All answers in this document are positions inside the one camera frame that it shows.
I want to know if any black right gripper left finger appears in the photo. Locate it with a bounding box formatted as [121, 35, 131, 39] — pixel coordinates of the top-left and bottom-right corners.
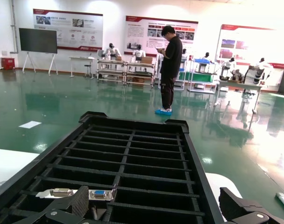
[20, 186, 97, 224]

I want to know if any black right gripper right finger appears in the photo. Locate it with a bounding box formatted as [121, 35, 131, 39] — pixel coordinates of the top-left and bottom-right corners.
[219, 187, 284, 224]

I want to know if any black slotted storage container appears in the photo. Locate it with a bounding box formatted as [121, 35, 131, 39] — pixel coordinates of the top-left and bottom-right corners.
[0, 111, 227, 224]

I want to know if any red fire equipment box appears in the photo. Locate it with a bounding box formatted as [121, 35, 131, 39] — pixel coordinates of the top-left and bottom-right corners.
[1, 57, 16, 70]

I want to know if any white paper sheet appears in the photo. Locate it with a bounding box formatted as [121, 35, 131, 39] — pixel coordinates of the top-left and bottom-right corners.
[18, 120, 42, 129]

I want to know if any long white work table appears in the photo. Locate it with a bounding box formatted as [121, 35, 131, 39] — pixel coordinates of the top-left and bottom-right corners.
[213, 79, 263, 114]

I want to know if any white metal rack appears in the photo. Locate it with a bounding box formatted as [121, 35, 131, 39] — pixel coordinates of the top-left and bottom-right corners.
[156, 55, 188, 91]

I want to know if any small white side table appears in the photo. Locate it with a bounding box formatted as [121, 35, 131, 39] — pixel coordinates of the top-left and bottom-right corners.
[69, 56, 96, 79]

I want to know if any person in black clothes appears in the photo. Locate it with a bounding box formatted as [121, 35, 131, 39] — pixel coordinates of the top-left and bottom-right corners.
[155, 25, 184, 115]

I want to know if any black display screen on stand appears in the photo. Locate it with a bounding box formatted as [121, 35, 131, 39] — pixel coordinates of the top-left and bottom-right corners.
[18, 28, 59, 76]

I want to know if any graphics card with silver bracket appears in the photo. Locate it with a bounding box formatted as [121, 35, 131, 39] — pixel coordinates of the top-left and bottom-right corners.
[35, 187, 116, 202]

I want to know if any metal frame workbench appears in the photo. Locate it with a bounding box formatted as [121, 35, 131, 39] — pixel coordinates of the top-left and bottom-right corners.
[125, 62, 156, 89]
[96, 59, 128, 85]

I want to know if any wall poster with red pictures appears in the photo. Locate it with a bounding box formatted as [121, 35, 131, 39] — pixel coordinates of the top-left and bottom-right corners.
[216, 24, 284, 70]

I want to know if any wide info wall poster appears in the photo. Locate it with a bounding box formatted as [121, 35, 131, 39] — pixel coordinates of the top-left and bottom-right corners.
[33, 8, 104, 51]

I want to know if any wall poster with photo row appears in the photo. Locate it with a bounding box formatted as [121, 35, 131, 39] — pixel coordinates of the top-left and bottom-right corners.
[124, 15, 199, 56]

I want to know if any grey wall pipe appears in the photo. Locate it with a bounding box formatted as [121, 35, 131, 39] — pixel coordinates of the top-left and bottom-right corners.
[10, 0, 18, 54]

